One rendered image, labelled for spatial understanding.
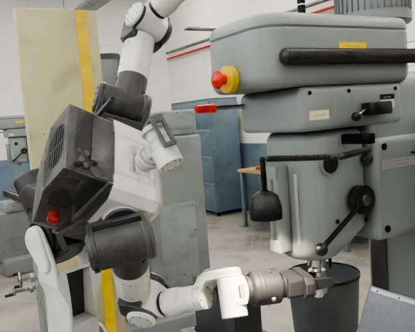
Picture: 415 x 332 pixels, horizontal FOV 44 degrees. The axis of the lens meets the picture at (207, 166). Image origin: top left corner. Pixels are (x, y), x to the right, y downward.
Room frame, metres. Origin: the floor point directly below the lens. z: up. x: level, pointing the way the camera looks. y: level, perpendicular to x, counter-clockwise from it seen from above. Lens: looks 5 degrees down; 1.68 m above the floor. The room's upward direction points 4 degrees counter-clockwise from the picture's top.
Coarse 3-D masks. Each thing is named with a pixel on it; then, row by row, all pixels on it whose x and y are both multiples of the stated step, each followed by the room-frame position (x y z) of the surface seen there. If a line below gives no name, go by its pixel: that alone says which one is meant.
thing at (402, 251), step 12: (372, 240) 1.58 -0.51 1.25; (384, 240) 1.54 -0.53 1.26; (396, 240) 1.51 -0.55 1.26; (408, 240) 1.47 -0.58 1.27; (372, 252) 1.59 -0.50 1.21; (384, 252) 1.54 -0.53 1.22; (396, 252) 1.51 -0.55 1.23; (408, 252) 1.47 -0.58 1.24; (372, 264) 1.59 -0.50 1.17; (384, 264) 1.55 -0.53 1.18; (396, 264) 1.51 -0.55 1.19; (408, 264) 1.47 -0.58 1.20; (372, 276) 1.59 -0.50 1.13; (384, 276) 1.55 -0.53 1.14; (396, 276) 1.52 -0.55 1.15; (408, 276) 1.48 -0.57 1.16; (384, 288) 1.55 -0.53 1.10; (396, 288) 1.52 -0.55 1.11; (408, 288) 1.48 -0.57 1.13
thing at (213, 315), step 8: (216, 304) 1.65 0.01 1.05; (248, 304) 1.62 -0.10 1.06; (200, 312) 1.73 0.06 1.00; (208, 312) 1.69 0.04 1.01; (216, 312) 1.66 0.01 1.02; (248, 312) 1.62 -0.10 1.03; (256, 312) 1.64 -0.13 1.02; (200, 320) 1.73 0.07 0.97; (208, 320) 1.70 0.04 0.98; (216, 320) 1.66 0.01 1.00; (224, 320) 1.63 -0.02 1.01; (232, 320) 1.59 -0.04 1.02; (240, 320) 1.60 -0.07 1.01; (248, 320) 1.62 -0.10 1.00; (256, 320) 1.64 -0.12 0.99; (208, 328) 1.70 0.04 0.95; (216, 328) 1.66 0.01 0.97; (224, 328) 1.63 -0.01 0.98; (232, 328) 1.59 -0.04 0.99; (240, 328) 1.60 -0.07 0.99; (248, 328) 1.62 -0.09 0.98; (256, 328) 1.64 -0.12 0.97
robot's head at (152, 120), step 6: (150, 120) 1.22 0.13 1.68; (156, 120) 1.23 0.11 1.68; (162, 120) 1.23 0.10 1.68; (144, 126) 1.25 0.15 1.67; (156, 126) 1.22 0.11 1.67; (168, 126) 1.23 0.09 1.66; (156, 132) 1.21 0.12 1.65; (168, 132) 1.22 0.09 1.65; (162, 138) 1.20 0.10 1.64; (174, 138) 1.22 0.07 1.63; (162, 144) 1.20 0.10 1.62; (168, 144) 1.20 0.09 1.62; (174, 144) 1.22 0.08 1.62
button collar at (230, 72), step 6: (228, 66) 1.15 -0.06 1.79; (222, 72) 1.16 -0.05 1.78; (228, 72) 1.14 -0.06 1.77; (234, 72) 1.14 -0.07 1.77; (228, 78) 1.14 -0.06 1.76; (234, 78) 1.13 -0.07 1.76; (228, 84) 1.14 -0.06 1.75; (234, 84) 1.14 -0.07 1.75; (222, 90) 1.17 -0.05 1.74; (228, 90) 1.15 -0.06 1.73; (234, 90) 1.15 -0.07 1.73
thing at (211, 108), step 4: (208, 104) 1.24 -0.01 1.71; (212, 104) 1.25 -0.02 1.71; (236, 104) 1.29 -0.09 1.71; (240, 104) 1.29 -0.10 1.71; (196, 108) 1.22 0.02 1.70; (200, 108) 1.22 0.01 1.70; (204, 108) 1.23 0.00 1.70; (208, 108) 1.23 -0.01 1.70; (212, 108) 1.24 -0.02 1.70; (216, 108) 1.25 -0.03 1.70; (220, 108) 1.26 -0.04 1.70; (224, 108) 1.26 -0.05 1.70; (228, 108) 1.27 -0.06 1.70; (232, 108) 1.28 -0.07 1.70; (236, 108) 1.28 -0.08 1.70; (240, 108) 1.29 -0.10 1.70; (244, 108) 1.29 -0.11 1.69; (196, 112) 1.23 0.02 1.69; (200, 112) 1.23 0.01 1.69; (204, 112) 1.23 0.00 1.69; (208, 112) 1.24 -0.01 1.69; (212, 112) 1.25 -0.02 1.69
